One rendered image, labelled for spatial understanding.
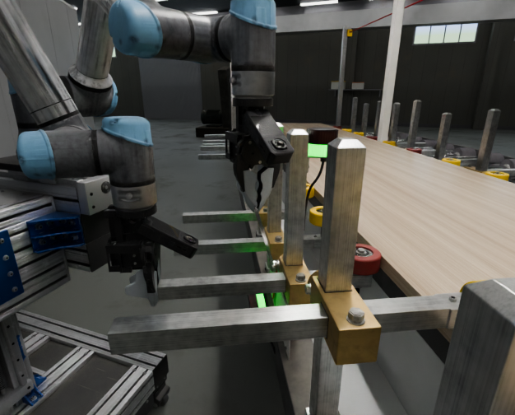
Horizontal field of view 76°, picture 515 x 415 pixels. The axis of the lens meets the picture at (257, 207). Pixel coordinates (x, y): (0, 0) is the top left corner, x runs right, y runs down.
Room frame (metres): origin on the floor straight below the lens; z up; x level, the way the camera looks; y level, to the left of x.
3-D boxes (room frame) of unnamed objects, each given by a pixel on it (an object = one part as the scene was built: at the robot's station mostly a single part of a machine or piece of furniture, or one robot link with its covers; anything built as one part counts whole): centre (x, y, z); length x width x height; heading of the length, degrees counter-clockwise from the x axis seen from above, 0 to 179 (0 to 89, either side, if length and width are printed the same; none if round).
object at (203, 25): (0.67, 0.09, 1.31); 0.11 x 0.11 x 0.08; 49
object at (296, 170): (0.64, -0.08, 0.91); 0.04 x 0.04 x 0.48; 6
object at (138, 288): (0.55, 0.22, 0.86); 0.06 x 0.03 x 0.09; 96
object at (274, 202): (0.89, -0.05, 0.90); 0.04 x 0.04 x 0.48; 6
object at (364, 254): (0.62, -0.21, 0.85); 0.08 x 0.08 x 0.11
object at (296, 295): (0.62, -0.08, 0.84); 0.14 x 0.06 x 0.05; 6
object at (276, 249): (0.87, -0.05, 0.81); 0.14 x 0.06 x 0.05; 6
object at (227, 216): (1.09, 0.04, 0.80); 0.44 x 0.03 x 0.04; 96
